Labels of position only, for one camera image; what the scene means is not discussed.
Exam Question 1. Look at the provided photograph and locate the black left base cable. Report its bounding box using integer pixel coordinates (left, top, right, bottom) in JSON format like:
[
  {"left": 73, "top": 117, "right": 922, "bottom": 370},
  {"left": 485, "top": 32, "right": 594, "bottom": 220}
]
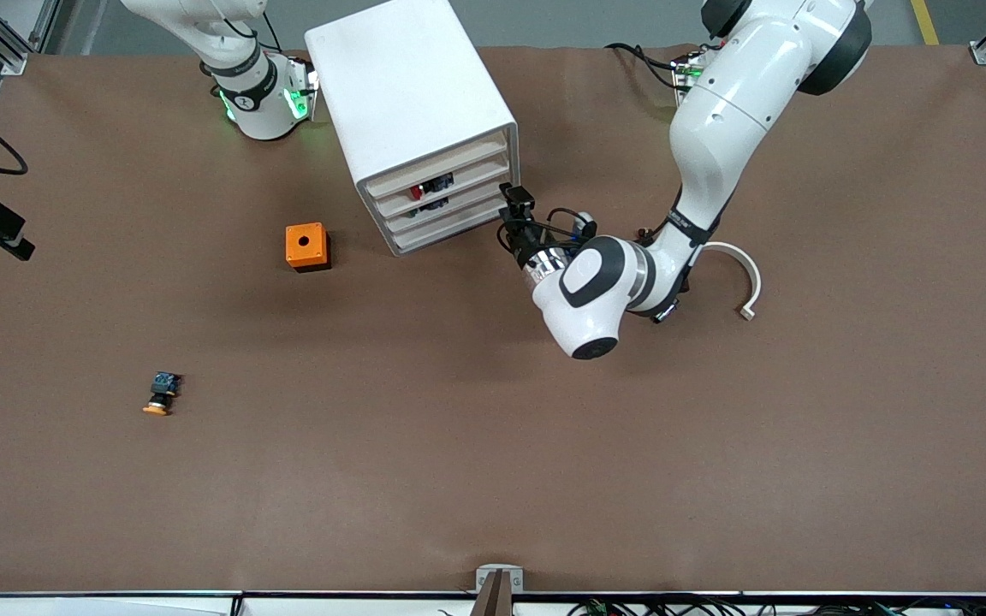
[{"left": 604, "top": 41, "right": 684, "bottom": 91}]

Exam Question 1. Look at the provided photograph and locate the white drawer cabinet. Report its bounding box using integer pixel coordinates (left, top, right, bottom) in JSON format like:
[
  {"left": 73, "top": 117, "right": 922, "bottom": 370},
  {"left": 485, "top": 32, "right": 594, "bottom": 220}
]
[{"left": 305, "top": 0, "right": 520, "bottom": 258}]

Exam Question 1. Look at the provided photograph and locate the orange box with hole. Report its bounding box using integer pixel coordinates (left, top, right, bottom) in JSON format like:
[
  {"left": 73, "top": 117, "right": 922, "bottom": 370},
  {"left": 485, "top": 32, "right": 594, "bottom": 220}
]
[{"left": 285, "top": 222, "right": 331, "bottom": 273}]

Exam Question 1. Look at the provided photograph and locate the grey metal bracket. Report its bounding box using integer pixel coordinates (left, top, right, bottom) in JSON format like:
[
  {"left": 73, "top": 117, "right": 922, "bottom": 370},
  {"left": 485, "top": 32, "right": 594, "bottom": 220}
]
[{"left": 474, "top": 563, "right": 525, "bottom": 616}]

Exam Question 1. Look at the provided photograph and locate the white half ring clamp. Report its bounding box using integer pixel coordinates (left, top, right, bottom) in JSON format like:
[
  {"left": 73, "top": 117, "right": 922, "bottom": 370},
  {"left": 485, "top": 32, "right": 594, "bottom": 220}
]
[{"left": 703, "top": 242, "right": 763, "bottom": 322}]

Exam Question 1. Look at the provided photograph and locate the orange push button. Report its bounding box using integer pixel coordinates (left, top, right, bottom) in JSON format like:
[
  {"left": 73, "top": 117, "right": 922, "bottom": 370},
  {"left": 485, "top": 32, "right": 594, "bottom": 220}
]
[{"left": 142, "top": 371, "right": 184, "bottom": 418}]

